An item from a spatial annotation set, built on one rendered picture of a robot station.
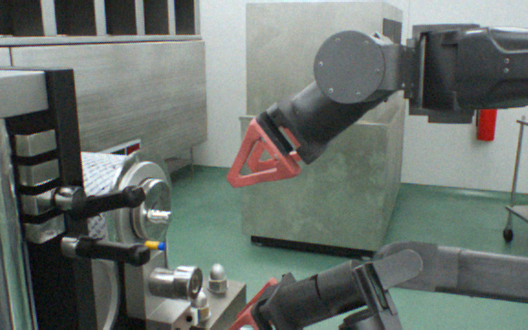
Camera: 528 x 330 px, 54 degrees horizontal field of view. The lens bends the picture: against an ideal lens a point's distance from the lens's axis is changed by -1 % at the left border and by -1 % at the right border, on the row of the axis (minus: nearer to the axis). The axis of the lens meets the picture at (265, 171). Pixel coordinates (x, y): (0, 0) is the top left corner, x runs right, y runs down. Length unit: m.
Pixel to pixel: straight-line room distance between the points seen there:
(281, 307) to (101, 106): 0.64
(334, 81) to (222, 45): 5.06
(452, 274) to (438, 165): 4.52
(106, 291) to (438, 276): 0.39
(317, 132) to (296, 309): 0.25
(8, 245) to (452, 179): 4.99
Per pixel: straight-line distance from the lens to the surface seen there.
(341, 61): 0.42
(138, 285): 0.63
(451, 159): 5.16
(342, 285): 0.64
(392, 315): 0.66
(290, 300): 0.67
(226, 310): 0.88
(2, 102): 0.30
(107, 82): 1.16
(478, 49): 0.44
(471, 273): 0.68
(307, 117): 0.50
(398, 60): 0.42
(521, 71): 0.41
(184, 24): 1.56
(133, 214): 0.63
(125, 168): 0.62
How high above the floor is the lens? 1.46
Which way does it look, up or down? 15 degrees down
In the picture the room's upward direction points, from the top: straight up
